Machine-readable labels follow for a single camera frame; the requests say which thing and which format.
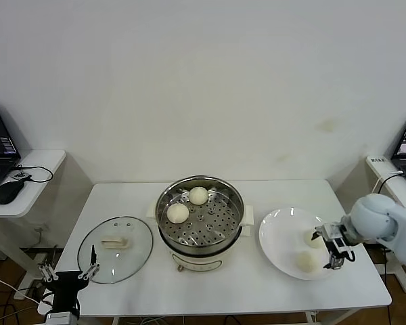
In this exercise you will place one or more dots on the white round plate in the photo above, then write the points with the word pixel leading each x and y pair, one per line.
pixel 281 243

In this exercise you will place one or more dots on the white steamed baozi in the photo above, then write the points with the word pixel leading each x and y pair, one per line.
pixel 178 213
pixel 198 195
pixel 307 261
pixel 308 239

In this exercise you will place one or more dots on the small dongle with QR sticker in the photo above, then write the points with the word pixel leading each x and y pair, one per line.
pixel 22 176

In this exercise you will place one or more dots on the white side table with mouse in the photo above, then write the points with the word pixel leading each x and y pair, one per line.
pixel 37 176

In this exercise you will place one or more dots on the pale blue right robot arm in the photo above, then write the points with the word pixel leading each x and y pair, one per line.
pixel 385 223

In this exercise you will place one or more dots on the perforated steel steamer basket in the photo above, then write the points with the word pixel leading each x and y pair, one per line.
pixel 209 220

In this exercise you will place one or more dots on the black computer mouse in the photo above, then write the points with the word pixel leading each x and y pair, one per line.
pixel 8 193

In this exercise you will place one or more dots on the cream electric cooker pot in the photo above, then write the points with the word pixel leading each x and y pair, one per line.
pixel 198 262

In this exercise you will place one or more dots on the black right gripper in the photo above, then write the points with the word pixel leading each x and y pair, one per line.
pixel 340 242

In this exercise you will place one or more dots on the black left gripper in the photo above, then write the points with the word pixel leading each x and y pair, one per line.
pixel 66 286

